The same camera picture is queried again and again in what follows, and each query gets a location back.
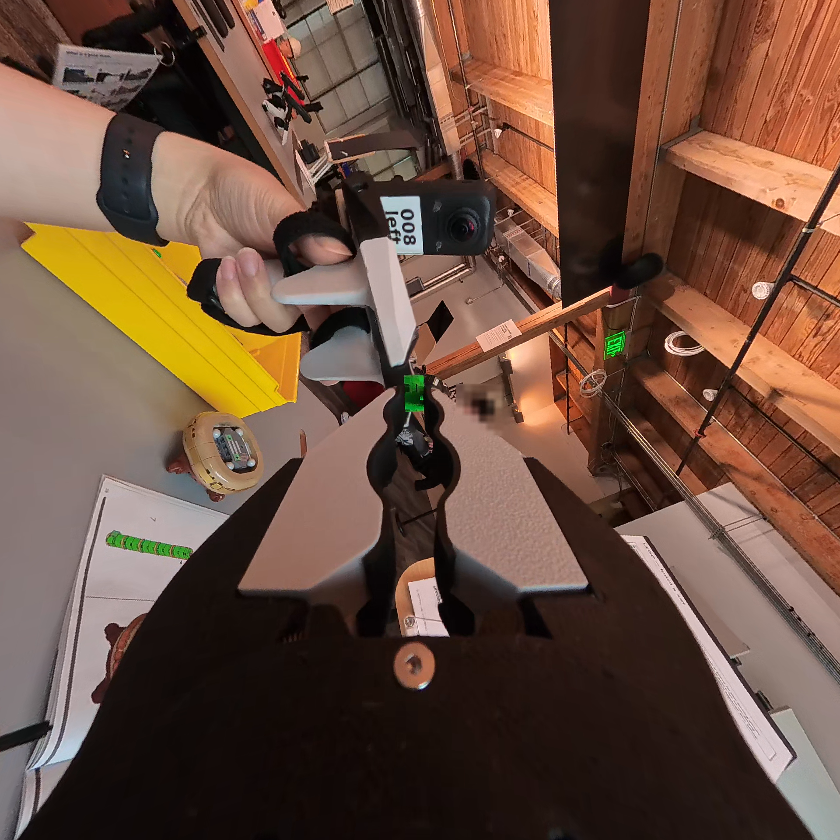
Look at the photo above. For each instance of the grey desk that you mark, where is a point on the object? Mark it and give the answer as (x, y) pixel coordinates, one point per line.
(79, 407)

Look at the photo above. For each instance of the yellow plastic bin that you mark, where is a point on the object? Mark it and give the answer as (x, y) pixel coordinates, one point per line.
(151, 308)

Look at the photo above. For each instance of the green toy brick piece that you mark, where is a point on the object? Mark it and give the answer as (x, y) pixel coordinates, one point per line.
(415, 392)

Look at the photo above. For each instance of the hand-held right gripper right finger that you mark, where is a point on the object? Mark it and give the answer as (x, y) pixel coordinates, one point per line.
(505, 518)

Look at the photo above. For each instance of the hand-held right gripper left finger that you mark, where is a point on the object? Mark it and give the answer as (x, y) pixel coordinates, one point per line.
(315, 525)

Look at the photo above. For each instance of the person's left hand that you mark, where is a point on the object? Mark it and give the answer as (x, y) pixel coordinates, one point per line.
(216, 203)

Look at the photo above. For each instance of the black column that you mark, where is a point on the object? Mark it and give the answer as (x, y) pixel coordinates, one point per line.
(597, 131)

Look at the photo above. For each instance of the printed paper sheet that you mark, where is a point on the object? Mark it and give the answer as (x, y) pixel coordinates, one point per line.
(98, 75)

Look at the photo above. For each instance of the black smartwatch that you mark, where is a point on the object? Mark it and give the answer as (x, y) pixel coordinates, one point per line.
(128, 177)

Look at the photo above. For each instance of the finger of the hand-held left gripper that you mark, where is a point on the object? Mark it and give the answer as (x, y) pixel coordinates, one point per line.
(390, 295)

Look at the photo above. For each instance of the tan brick-built round model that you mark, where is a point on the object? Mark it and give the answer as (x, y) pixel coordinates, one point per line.
(220, 453)

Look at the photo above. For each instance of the wooden beam with paper label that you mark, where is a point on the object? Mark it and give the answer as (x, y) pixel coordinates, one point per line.
(558, 318)

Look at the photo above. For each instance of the green exit sign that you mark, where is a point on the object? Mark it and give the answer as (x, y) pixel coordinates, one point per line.
(615, 346)

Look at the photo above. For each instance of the black stick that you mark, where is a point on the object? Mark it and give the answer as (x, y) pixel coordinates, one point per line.
(23, 736)

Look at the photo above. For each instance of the building instruction booklet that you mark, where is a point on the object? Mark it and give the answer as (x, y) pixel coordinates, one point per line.
(111, 577)

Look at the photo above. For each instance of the black framed paper sign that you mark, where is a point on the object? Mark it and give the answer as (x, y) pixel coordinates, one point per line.
(722, 663)

